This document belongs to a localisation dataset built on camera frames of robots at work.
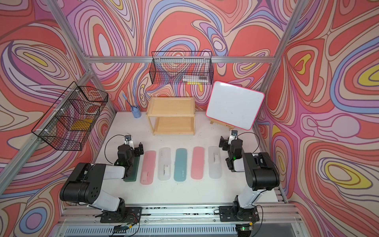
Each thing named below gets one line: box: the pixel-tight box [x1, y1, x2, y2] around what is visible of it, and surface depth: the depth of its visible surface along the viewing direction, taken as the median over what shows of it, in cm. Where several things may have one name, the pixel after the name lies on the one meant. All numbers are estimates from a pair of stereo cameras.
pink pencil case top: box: [190, 146, 205, 181], surface depth 93 cm
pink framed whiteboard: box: [205, 80, 266, 131], surface depth 101 cm
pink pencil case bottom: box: [140, 150, 156, 185], surface depth 91 cm
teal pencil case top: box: [173, 148, 188, 183], surface depth 93 cm
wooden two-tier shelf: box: [146, 96, 196, 136], surface depth 101 cm
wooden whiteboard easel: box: [209, 118, 235, 131], surface depth 109 cm
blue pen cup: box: [131, 106, 142, 119], surface depth 114 cm
